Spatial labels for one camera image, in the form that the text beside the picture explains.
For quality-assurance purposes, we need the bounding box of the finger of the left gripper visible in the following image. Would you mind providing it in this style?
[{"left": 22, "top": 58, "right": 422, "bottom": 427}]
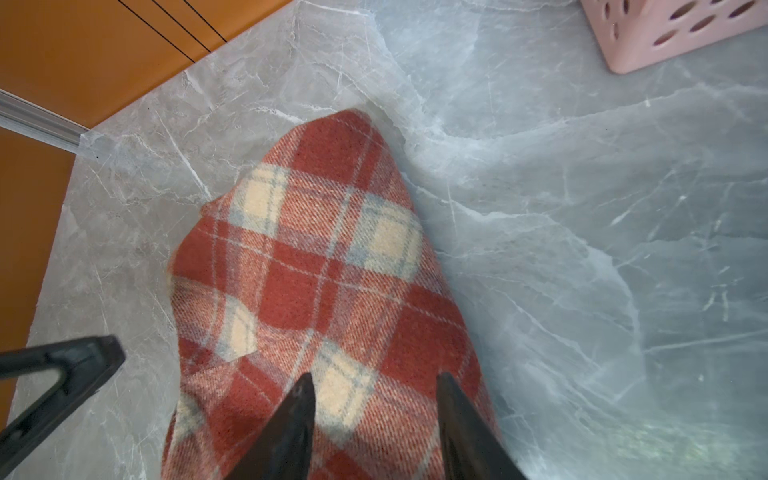
[{"left": 1, "top": 335, "right": 126, "bottom": 474}]

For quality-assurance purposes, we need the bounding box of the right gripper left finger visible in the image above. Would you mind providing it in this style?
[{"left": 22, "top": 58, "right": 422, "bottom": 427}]
[{"left": 226, "top": 372, "right": 316, "bottom": 480}]

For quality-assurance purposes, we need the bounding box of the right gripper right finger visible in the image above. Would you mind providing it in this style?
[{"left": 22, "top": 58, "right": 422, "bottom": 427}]
[{"left": 436, "top": 372, "right": 527, "bottom": 480}]

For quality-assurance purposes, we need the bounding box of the red plaid skirt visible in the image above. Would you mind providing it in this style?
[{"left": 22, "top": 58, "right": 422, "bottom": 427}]
[{"left": 161, "top": 109, "right": 494, "bottom": 479}]

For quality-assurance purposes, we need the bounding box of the pink perforated plastic basket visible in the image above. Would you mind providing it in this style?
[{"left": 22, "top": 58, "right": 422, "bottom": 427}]
[{"left": 580, "top": 0, "right": 767, "bottom": 74}]

